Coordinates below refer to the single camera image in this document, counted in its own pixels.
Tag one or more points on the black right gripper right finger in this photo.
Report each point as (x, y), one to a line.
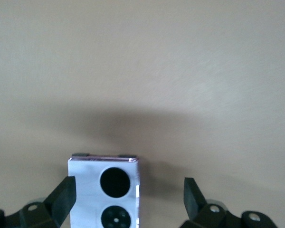
(194, 204)

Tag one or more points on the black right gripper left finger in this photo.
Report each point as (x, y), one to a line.
(61, 197)

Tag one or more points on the lavender flip phone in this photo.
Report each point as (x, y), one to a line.
(88, 180)

